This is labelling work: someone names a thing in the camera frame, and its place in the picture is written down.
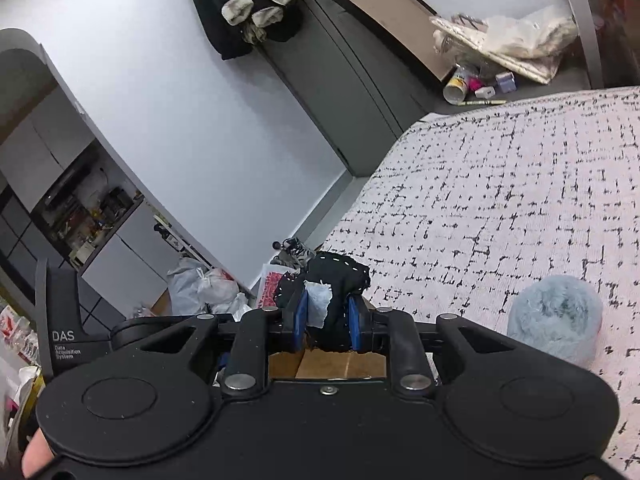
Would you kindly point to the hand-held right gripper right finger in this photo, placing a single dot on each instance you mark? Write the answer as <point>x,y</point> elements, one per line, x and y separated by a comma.
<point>356,327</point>

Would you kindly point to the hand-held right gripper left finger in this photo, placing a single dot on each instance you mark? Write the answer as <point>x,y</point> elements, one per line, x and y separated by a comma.
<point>300,319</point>

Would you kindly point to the cardboard box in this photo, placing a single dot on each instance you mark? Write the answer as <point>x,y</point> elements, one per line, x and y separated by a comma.
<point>327,364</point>

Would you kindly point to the black cloth with white tag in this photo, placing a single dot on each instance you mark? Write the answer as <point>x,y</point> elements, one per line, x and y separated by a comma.
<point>332,272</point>

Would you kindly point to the light blue fluffy hat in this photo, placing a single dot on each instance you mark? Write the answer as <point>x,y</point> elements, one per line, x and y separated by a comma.
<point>555,317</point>

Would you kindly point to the person's left hand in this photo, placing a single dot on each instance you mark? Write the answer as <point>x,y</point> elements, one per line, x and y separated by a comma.
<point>37,455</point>

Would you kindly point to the red white printed bag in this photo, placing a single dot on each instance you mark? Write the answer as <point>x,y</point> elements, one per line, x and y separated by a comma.
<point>272,285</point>

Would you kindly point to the red white packaging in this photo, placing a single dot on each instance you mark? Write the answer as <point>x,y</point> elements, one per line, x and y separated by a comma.
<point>15,332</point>

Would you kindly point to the black grey shoes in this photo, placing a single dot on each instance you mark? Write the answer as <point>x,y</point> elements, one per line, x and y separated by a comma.
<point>295,252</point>

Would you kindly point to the white plastic bags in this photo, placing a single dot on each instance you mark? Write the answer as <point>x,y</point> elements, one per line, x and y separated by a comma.
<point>210,287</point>

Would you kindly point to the white cabinet with cluttered shelf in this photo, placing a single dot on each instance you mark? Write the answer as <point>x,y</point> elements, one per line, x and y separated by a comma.
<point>75,195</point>

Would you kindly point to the white black-patterned blanket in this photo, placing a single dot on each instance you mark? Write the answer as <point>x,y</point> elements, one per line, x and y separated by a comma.
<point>500,195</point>

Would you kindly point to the dark grey cabinet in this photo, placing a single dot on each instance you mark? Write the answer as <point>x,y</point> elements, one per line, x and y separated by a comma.
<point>340,90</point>

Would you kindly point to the white paper cup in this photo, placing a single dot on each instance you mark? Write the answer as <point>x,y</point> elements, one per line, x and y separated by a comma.
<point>456,90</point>

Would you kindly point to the yellow pen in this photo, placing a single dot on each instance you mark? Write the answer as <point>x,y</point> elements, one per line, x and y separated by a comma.
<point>482,102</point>

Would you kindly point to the small white case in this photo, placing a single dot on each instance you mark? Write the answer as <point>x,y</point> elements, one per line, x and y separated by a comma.
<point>485,92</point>

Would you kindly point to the small purple box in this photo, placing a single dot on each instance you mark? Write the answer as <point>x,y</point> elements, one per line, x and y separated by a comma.
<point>505,81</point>

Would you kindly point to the black framed brown board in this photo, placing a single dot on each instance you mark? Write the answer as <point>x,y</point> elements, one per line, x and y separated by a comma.
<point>395,20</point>

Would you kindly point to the black hanging jacket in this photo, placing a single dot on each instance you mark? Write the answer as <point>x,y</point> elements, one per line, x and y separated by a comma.
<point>215,15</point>

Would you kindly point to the pile of clear plastic bags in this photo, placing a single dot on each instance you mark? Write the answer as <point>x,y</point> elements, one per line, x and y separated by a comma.
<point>520,42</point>

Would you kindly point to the grey metal post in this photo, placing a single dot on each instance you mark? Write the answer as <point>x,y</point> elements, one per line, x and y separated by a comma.
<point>582,25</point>

